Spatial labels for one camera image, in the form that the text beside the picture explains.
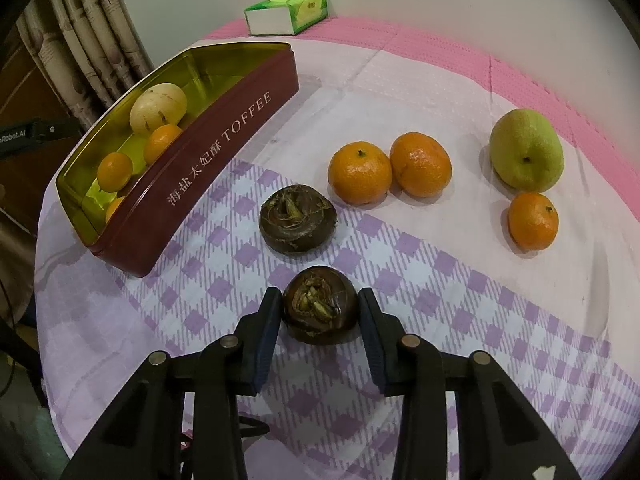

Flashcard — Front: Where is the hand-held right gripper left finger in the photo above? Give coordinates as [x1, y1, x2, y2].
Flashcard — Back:
[60, 286, 283, 480]

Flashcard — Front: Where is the beige patterned curtain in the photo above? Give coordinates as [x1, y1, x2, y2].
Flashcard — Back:
[15, 0, 156, 131]

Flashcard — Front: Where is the cream pepino melon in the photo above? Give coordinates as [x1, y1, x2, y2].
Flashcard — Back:
[129, 82, 189, 136]

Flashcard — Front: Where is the dark red tin box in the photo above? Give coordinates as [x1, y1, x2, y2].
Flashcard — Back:
[54, 41, 300, 277]

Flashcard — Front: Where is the green pear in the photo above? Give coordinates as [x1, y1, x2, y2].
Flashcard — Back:
[489, 108, 566, 193]

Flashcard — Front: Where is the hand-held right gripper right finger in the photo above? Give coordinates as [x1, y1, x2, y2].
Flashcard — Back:
[356, 287, 583, 480]

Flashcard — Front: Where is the pink purple checked tablecloth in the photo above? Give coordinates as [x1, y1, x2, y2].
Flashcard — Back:
[35, 15, 640, 480]

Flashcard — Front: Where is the green tissue box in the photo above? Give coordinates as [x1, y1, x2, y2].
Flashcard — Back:
[243, 0, 328, 37]

